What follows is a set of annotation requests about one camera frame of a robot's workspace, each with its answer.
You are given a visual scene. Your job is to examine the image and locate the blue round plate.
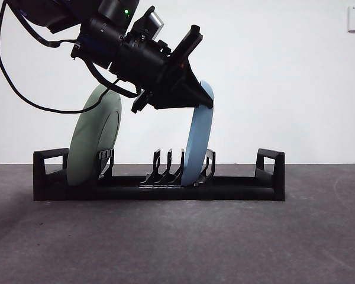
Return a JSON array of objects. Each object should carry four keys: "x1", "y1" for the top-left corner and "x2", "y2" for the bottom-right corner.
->
[{"x1": 180, "y1": 80, "x2": 216, "y2": 188}]

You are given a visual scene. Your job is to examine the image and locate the green round plate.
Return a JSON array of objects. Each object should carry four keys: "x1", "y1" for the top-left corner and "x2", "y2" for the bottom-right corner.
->
[{"x1": 66, "y1": 83, "x2": 123, "y2": 187}]

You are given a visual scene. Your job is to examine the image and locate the black plate rack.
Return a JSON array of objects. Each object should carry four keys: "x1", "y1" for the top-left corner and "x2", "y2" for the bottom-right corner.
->
[{"x1": 33, "y1": 147, "x2": 286, "y2": 202}]

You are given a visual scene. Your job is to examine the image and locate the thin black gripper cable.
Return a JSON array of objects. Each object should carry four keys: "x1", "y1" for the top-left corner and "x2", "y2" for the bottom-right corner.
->
[{"x1": 88, "y1": 60, "x2": 140, "y2": 99}]

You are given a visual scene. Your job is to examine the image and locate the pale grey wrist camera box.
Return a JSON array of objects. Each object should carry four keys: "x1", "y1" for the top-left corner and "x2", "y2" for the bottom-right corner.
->
[{"x1": 147, "y1": 12, "x2": 166, "y2": 32}]

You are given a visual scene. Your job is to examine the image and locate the thick black camera cable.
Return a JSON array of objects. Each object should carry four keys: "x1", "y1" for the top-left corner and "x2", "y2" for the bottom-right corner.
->
[{"x1": 0, "y1": 0, "x2": 111, "y2": 115}]

